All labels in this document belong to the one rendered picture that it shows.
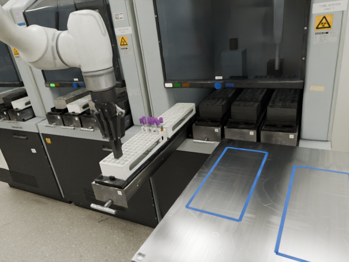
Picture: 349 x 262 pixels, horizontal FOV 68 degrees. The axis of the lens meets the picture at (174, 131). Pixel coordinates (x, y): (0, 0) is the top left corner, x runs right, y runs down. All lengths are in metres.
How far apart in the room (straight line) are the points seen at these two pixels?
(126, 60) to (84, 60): 0.64
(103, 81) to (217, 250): 0.52
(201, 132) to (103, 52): 0.62
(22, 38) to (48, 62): 0.09
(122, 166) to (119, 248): 1.03
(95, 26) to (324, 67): 0.80
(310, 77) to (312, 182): 0.46
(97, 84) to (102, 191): 0.35
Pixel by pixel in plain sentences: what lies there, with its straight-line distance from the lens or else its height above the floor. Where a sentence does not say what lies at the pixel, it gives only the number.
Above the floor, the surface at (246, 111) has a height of 0.86.
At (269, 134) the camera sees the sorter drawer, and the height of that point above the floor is 0.79.
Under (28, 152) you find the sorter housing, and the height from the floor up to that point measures 0.48.
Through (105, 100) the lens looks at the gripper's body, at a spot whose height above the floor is 1.08.
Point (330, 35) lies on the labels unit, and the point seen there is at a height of 1.15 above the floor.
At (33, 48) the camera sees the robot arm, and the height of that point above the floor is 1.24.
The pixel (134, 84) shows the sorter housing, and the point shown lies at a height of 0.98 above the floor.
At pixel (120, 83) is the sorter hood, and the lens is 1.42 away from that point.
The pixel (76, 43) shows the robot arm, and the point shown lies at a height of 1.24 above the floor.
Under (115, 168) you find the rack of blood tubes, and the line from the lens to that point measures 0.86.
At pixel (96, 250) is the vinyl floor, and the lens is 1.86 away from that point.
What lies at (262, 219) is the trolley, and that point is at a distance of 0.67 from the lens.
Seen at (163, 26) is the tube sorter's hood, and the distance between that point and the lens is 1.23.
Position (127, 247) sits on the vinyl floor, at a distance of 1.80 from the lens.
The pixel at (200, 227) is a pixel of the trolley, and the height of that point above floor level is 0.82.
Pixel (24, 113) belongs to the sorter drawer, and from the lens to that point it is 2.09.
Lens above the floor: 1.28
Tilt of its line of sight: 24 degrees down
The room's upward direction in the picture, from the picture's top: 8 degrees counter-clockwise
